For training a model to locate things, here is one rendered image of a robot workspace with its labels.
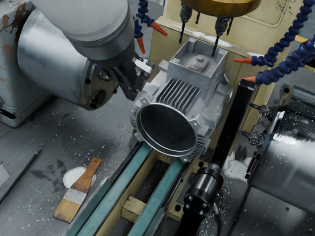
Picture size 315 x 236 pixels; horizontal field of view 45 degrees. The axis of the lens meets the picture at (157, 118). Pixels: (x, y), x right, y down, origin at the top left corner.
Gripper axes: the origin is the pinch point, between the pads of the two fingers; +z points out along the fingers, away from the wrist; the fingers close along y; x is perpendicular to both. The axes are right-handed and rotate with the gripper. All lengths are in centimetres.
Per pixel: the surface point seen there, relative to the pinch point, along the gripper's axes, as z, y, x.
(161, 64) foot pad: 20.8, 2.8, -14.2
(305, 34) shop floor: 234, -33, -167
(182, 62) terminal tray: 16.9, -2.5, -15.3
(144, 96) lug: 12.4, 0.4, -2.7
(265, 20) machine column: 21.1, -15.7, -35.5
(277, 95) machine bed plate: 66, -27, -36
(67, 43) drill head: 9.4, 21.6, -6.1
